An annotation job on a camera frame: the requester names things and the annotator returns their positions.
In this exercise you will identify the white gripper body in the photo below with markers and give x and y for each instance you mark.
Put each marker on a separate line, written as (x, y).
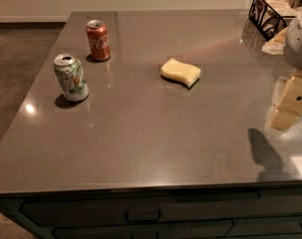
(299, 40)

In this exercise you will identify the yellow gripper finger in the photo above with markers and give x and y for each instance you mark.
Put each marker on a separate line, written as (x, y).
(287, 102)

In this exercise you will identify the orange coke can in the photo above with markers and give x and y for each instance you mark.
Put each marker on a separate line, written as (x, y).
(97, 33)

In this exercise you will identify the white green soda can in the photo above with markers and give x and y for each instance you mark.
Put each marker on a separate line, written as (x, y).
(70, 74)

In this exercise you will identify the paper napkins in basket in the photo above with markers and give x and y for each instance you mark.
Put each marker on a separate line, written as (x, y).
(278, 14)

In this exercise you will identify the yellow sponge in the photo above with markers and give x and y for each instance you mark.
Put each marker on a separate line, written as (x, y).
(180, 72)

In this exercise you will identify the dark cabinet drawer front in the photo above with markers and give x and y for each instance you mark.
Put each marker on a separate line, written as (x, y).
(89, 213)

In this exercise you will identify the black wire napkin basket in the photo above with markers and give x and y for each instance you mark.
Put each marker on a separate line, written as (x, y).
(255, 16)

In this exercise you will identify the black drawer handle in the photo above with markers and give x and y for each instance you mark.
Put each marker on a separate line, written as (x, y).
(143, 216)

